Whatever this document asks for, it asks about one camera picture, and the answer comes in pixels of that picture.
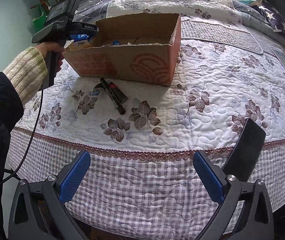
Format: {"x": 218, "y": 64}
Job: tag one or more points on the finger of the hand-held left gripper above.
{"x": 86, "y": 28}

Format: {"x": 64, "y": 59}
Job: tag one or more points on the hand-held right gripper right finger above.
{"x": 208, "y": 177}

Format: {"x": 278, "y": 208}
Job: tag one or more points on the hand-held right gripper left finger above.
{"x": 72, "y": 177}

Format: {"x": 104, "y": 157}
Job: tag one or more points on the blue tissue packet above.
{"x": 81, "y": 45}

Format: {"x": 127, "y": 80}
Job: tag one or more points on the brown cardboard box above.
{"x": 142, "y": 65}

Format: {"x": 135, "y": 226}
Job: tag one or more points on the person's left forearm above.
{"x": 10, "y": 87}

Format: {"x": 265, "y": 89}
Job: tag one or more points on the person's left hand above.
{"x": 51, "y": 47}

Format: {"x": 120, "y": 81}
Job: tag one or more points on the green bag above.
{"x": 41, "y": 20}

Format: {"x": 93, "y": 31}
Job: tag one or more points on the black smartphone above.
{"x": 245, "y": 150}

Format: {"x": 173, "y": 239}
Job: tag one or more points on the small tape roll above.
{"x": 98, "y": 90}

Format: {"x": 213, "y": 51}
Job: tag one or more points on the red black lighter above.
{"x": 118, "y": 91}

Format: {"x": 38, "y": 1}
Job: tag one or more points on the black marker pen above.
{"x": 112, "y": 96}

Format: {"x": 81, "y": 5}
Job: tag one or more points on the blue star-patterned folded blanket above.
{"x": 265, "y": 22}

